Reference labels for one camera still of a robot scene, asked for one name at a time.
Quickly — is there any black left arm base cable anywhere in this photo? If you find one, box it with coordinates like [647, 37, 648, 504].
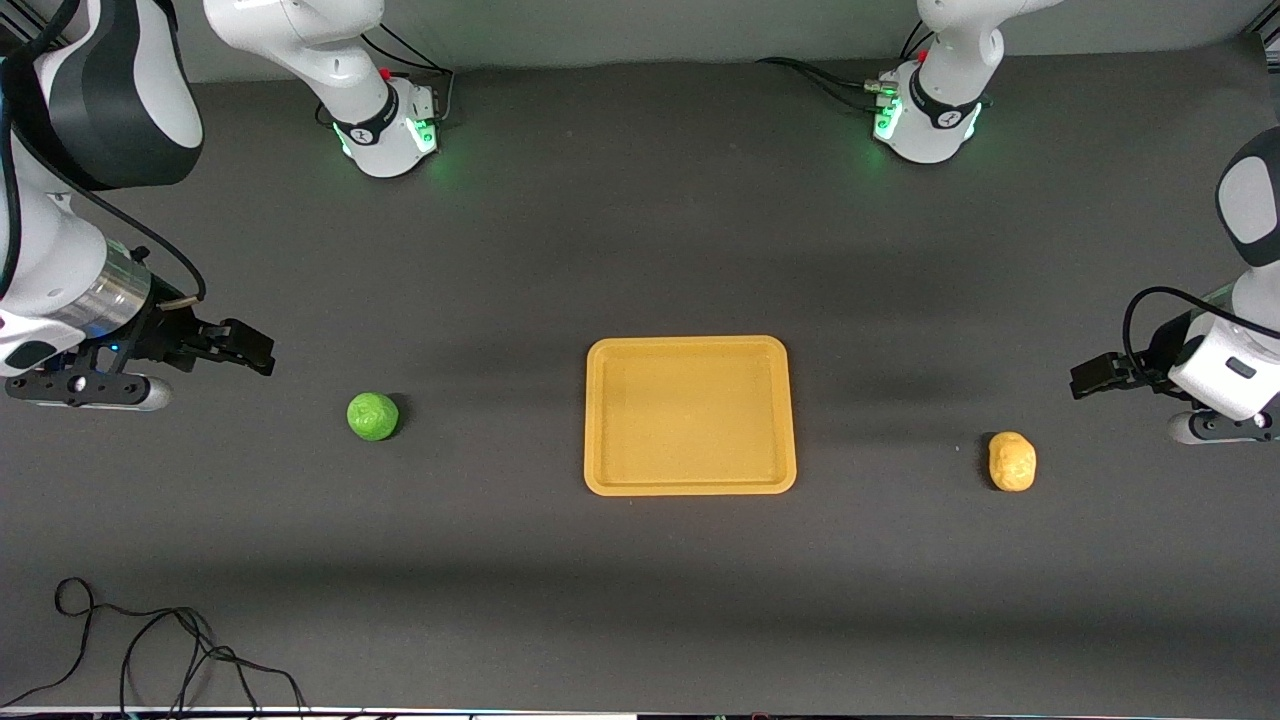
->
[755, 20, 936, 105]

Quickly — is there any black right arm base cable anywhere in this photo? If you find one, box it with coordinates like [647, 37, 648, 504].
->
[316, 24, 458, 131]

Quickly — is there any green apple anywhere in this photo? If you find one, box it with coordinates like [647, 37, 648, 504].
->
[346, 391, 401, 442]

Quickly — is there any yellow plastic tray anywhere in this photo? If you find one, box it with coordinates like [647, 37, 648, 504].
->
[584, 335, 799, 497]

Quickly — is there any yellow potato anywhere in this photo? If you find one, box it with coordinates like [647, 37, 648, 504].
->
[987, 431, 1039, 493]

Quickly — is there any loose thin black cable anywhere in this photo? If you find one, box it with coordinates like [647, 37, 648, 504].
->
[0, 577, 307, 717]

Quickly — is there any black arm base cable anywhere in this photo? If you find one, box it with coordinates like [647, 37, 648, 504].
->
[755, 20, 936, 105]
[316, 24, 458, 131]

